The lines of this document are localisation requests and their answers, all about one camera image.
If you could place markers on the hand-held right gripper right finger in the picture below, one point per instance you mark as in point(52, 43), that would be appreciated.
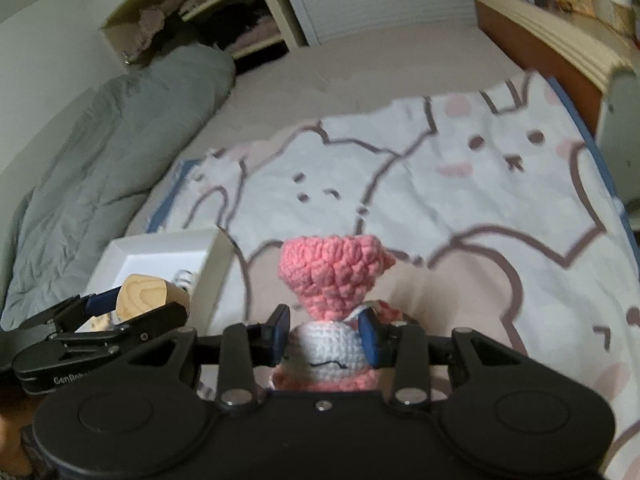
point(367, 337)

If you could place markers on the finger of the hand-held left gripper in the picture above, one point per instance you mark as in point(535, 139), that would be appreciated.
point(102, 300)
point(150, 321)

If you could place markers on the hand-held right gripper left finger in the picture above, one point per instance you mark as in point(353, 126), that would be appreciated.
point(281, 335)

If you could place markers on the wooden block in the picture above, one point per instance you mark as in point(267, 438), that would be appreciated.
point(150, 292)

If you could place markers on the striped zebra toy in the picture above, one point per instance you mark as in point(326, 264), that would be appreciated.
point(183, 278)

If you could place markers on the white cardboard box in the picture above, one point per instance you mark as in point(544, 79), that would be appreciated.
point(150, 260)

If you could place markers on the pink crochet doll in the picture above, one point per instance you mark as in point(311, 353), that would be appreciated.
point(330, 270)

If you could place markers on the grey-green duvet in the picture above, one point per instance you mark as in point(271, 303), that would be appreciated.
point(100, 160)

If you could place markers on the cat printed blanket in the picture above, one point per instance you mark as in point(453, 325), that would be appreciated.
point(450, 210)

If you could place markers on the beige bed sheet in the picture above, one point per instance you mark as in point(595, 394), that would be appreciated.
point(350, 60)

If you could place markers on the pink crumpled clothes pile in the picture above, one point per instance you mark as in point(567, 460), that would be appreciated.
point(150, 22)

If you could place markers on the pink folded cloth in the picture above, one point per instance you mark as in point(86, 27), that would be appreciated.
point(255, 34)

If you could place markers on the dark clothes pile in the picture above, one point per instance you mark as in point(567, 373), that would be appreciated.
point(250, 10)

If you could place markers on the cream open shelf unit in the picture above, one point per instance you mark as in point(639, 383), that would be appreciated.
point(280, 5)

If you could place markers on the grey storage box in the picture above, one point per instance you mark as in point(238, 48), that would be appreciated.
point(620, 110)

